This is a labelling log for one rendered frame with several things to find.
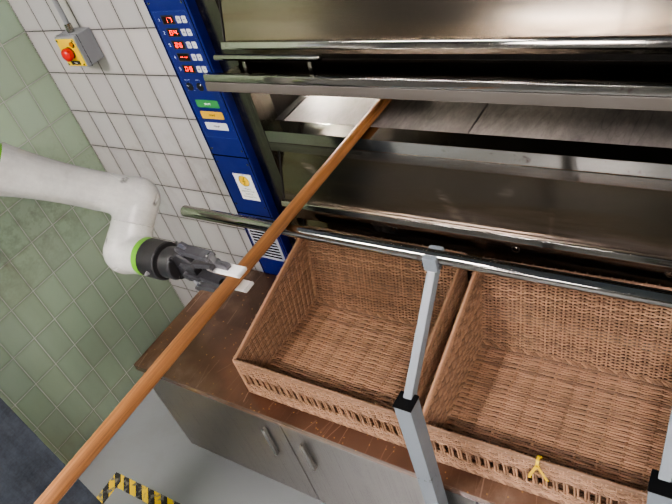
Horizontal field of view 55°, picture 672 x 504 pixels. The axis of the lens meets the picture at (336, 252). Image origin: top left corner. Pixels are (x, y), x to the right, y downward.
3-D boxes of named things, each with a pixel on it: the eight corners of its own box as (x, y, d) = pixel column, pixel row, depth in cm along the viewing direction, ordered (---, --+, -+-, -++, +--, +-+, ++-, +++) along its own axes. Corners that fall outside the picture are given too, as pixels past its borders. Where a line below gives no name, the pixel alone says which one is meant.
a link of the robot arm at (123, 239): (125, 271, 163) (88, 267, 154) (134, 223, 164) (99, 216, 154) (163, 281, 156) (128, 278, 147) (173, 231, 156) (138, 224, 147)
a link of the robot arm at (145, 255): (144, 286, 151) (126, 258, 146) (175, 254, 158) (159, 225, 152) (162, 291, 148) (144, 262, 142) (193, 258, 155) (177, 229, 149)
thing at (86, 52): (85, 56, 208) (69, 26, 202) (105, 56, 203) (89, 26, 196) (68, 67, 204) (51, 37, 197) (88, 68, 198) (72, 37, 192)
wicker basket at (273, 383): (325, 283, 222) (303, 222, 205) (481, 318, 192) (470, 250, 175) (245, 393, 194) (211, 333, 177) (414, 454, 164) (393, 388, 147)
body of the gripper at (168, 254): (170, 237, 148) (200, 243, 143) (185, 263, 153) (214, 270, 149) (149, 258, 144) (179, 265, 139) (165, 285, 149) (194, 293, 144)
